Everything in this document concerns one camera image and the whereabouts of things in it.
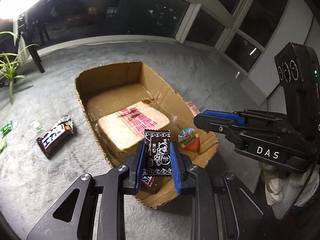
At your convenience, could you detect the small Snickers bar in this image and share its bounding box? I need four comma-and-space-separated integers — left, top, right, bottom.
142, 175, 155, 187

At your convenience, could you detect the white gloved right hand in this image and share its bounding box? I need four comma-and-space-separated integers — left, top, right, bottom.
259, 162, 319, 207

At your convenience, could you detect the black milk candy packet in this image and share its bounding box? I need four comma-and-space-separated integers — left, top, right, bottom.
143, 129, 172, 177

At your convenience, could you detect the cardboard box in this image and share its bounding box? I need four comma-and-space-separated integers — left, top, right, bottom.
74, 61, 220, 209

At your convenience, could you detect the brown Snickers bar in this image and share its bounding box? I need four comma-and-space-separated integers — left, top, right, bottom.
36, 115, 74, 159

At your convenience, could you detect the light green candy packet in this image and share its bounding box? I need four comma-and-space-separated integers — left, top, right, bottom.
0, 138, 7, 153

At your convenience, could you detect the green mochi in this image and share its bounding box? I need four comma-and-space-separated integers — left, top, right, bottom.
31, 121, 42, 132

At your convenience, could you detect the black tripod stand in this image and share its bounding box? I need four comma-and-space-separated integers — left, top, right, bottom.
14, 15, 45, 73

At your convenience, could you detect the packaged toast bread slice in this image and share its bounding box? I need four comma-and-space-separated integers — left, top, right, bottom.
98, 101, 170, 156

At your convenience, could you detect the colourful egg-shaped toy candy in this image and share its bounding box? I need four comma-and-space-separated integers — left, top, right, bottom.
177, 128, 200, 152

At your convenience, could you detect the small spider plant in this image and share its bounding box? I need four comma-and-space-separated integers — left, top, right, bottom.
1, 31, 26, 104

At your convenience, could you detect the dark green candy packet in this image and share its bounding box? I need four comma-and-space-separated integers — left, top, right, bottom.
0, 121, 13, 138

